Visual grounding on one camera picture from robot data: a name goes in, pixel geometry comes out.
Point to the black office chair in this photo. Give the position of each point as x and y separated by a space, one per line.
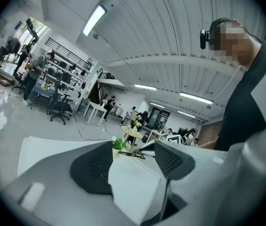
62 106

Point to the yellow flower bouquet in vase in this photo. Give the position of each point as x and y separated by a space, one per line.
138 124

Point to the small potted green plant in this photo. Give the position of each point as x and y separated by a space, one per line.
118 145

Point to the wooden step platform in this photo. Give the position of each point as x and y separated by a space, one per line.
5 81

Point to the ceiling strip light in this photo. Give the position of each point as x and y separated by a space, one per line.
196 98
94 20
145 87
186 114

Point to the person's black shirt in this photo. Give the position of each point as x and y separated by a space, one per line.
241 107

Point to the person's right forearm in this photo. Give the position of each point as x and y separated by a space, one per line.
209 145

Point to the clothes rack with dark garments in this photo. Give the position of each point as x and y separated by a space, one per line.
13 45

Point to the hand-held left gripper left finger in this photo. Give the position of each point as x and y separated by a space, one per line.
92 163

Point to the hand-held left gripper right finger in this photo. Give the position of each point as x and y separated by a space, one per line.
175 159

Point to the black head-mounted camera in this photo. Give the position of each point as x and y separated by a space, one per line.
203 40

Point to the table with blue cloth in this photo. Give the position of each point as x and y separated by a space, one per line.
42 92

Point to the grey chair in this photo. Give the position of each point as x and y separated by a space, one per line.
85 103

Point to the round wooden side table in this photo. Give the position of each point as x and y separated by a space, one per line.
132 133

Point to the black display shelf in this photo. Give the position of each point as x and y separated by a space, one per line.
161 118

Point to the dark staircase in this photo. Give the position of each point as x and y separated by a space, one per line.
104 88

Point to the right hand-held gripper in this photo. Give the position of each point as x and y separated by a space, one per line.
175 140

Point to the white shelving unit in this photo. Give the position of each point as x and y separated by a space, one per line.
59 65

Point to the white square table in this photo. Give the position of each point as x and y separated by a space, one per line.
97 106

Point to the small flower bouquet in vase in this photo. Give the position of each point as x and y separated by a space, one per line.
104 102

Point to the person's head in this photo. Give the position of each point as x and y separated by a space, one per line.
236 46

